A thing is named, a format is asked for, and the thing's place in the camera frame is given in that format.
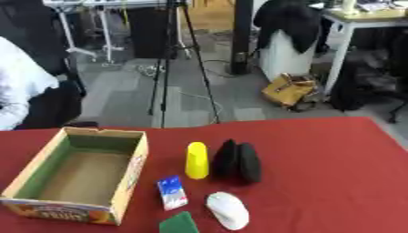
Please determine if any tan cardboard box green inside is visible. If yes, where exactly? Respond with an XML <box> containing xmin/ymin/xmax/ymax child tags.
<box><xmin>0</xmin><ymin>126</ymin><xmax>150</xmax><ymax>227</ymax></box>

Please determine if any black soft pouch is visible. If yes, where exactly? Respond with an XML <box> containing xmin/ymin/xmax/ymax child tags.
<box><xmin>210</xmin><ymin>138</ymin><xmax>263</xmax><ymax>184</ymax></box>

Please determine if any small blue white carton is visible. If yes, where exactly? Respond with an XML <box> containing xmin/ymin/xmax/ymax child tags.
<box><xmin>154</xmin><ymin>175</ymin><xmax>190</xmax><ymax>212</ymax></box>

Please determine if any black pillar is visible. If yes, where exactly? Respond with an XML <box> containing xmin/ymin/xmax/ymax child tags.
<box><xmin>228</xmin><ymin>0</ymin><xmax>255</xmax><ymax>76</ymax></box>

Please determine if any tan bag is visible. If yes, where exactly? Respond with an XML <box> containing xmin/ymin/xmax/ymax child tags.
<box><xmin>260</xmin><ymin>72</ymin><xmax>319</xmax><ymax>108</ymax></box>

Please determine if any white computer mouse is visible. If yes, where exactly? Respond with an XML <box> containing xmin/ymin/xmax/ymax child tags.
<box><xmin>204</xmin><ymin>191</ymin><xmax>252</xmax><ymax>231</ymax></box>

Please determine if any white cabinet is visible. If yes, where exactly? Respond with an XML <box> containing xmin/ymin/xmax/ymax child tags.
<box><xmin>258</xmin><ymin>29</ymin><xmax>319</xmax><ymax>83</ymax></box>

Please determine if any green scouring pad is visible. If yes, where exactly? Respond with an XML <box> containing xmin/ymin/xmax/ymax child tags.
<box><xmin>158</xmin><ymin>210</ymin><xmax>201</xmax><ymax>233</ymax></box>

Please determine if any black jacket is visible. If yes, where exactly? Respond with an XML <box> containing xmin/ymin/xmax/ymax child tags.
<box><xmin>251</xmin><ymin>0</ymin><xmax>325</xmax><ymax>55</ymax></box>

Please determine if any white desk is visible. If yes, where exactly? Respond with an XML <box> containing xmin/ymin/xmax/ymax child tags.
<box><xmin>320</xmin><ymin>5</ymin><xmax>408</xmax><ymax>96</ymax></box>

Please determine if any black office chair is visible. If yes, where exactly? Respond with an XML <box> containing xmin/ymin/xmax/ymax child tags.
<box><xmin>330</xmin><ymin>30</ymin><xmax>408</xmax><ymax>124</ymax></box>

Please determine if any person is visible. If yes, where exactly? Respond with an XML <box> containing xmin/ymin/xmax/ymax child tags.
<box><xmin>0</xmin><ymin>0</ymin><xmax>87</xmax><ymax>132</ymax></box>

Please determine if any black camera tripod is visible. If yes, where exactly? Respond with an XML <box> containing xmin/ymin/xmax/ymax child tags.
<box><xmin>147</xmin><ymin>0</ymin><xmax>222</xmax><ymax>129</ymax></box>

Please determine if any white frame table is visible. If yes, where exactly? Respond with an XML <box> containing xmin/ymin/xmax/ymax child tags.
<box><xmin>41</xmin><ymin>0</ymin><xmax>193</xmax><ymax>66</ymax></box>

